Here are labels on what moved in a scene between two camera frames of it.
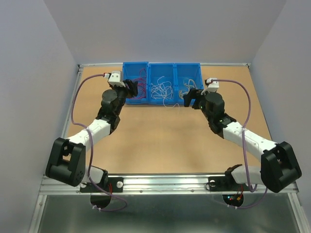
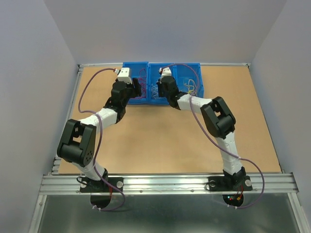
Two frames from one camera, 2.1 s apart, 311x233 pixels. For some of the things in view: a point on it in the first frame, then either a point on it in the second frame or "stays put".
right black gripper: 193,92 to 159,85
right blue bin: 187,76 stays put
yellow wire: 191,84 stays put
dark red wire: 142,85 stays put
